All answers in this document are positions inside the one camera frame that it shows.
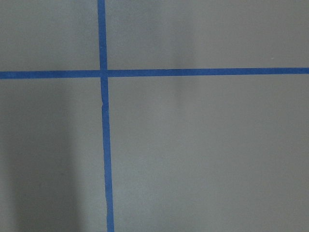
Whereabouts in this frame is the brown paper table cover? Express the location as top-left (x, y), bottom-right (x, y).
top-left (0, 0), bottom-right (309, 232)

